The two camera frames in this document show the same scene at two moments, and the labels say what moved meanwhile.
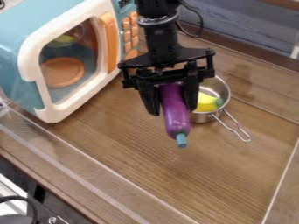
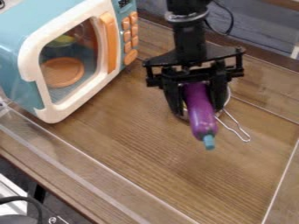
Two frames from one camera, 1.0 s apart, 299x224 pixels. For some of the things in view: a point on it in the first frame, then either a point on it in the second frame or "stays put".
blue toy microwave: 62,47 stays put
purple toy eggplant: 174,96 → 202,115
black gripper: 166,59 → 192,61
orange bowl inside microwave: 60,72 stays put
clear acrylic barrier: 70,174 stays put
